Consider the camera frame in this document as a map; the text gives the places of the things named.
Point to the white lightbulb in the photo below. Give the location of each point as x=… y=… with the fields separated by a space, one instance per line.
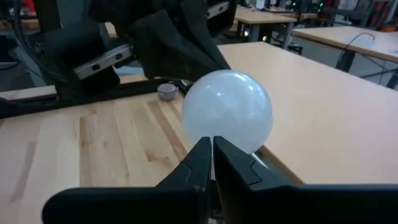
x=227 y=109

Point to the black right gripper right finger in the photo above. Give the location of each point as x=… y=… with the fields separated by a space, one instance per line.
x=280 y=205

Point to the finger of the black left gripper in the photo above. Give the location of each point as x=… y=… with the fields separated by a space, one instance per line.
x=203 y=28
x=168 y=53

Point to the light brown desk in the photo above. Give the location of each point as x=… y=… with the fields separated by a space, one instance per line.
x=326 y=109

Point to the light wooden table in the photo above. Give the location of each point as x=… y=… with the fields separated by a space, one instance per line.
x=342 y=39
x=264 y=17

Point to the small grey patterned cup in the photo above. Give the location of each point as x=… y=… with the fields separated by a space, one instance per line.
x=168 y=91

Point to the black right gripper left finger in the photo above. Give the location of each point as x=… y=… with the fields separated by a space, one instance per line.
x=140 y=205

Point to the black metal rig frame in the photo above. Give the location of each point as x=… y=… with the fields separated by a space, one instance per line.
x=93 y=96

